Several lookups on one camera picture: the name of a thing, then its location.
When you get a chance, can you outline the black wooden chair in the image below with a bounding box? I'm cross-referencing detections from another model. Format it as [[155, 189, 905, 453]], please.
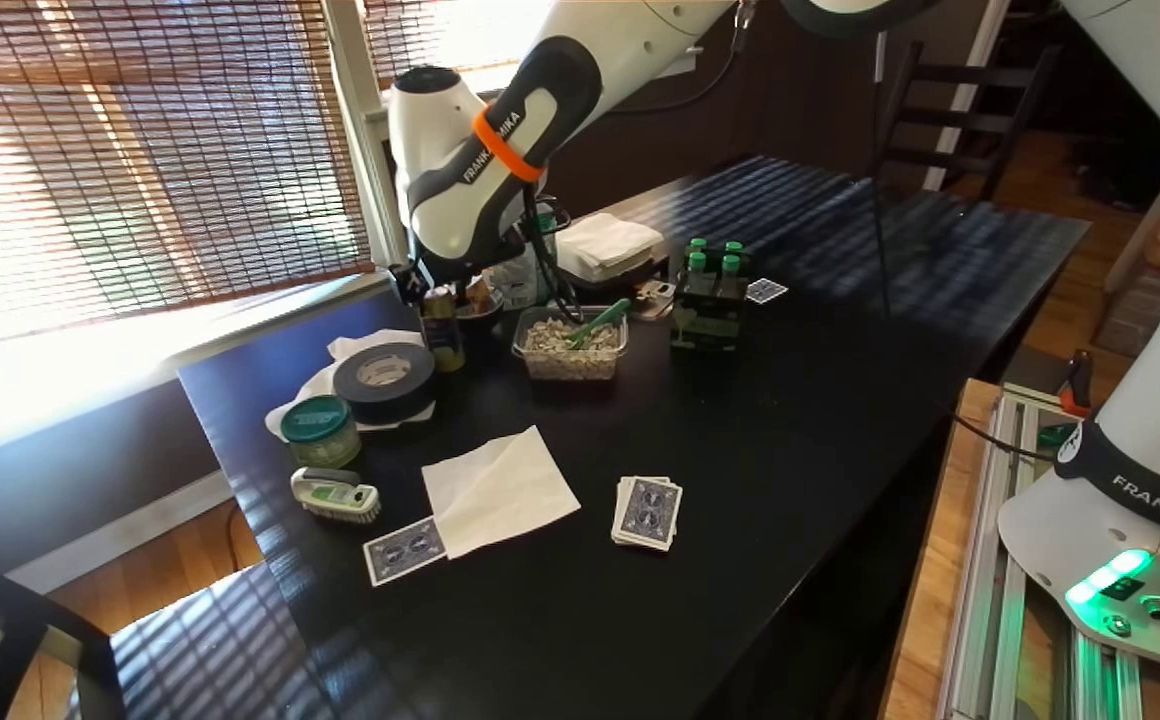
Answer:
[[0, 539, 124, 720]]

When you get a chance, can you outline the dark ladder-back chair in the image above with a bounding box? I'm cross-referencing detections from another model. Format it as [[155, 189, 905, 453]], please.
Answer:
[[873, 38, 1057, 203]]

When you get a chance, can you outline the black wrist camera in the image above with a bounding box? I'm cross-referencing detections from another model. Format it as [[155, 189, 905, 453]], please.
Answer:
[[389, 259, 431, 309]]

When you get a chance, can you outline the small white crumpled object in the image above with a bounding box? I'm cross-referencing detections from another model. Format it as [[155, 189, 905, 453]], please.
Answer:
[[633, 278, 680, 324]]

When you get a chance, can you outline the aluminium rail frame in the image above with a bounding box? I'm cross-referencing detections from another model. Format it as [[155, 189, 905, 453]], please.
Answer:
[[937, 385, 1160, 720]]

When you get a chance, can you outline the white window frame post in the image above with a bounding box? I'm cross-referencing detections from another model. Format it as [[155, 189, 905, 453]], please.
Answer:
[[316, 0, 413, 270]]

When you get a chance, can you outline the clear plastic container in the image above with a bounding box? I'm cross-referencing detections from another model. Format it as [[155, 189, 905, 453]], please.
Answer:
[[508, 302, 633, 387]]

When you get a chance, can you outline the folded white towel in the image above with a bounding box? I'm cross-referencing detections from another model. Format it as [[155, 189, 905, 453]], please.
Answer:
[[553, 213, 673, 287]]

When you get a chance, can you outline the large bamboo window blind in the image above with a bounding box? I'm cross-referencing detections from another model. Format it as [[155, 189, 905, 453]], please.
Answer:
[[0, 0, 376, 352]]

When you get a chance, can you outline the jar with teal lid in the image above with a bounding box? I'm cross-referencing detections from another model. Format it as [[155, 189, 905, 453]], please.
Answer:
[[275, 391, 366, 474]]

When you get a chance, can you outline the blue playing card deck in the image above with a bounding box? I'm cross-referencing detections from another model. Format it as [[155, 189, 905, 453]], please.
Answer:
[[607, 474, 689, 557]]

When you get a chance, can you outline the white paper napkin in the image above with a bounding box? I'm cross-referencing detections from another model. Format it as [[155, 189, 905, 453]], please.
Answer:
[[416, 426, 584, 565]]

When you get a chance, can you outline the green white bottle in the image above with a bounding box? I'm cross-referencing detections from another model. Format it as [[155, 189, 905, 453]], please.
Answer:
[[523, 198, 564, 273]]

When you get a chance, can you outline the loose green marker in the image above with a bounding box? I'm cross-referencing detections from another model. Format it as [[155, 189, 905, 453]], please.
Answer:
[[564, 292, 635, 352]]

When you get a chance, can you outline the narrow bamboo window blind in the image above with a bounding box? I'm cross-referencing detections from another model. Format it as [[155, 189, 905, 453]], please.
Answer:
[[358, 0, 553, 91]]

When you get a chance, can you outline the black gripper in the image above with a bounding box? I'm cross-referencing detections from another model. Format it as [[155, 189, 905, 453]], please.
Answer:
[[409, 255, 482, 322]]

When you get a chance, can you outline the small red clamp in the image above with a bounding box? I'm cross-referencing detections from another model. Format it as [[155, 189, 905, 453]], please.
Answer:
[[1057, 349, 1094, 421]]

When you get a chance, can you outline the orange strap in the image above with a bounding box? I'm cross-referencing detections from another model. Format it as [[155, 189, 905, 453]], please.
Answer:
[[473, 107, 546, 189]]

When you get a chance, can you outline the black base cable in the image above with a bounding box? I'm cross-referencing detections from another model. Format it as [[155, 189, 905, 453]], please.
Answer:
[[949, 412, 1076, 468]]

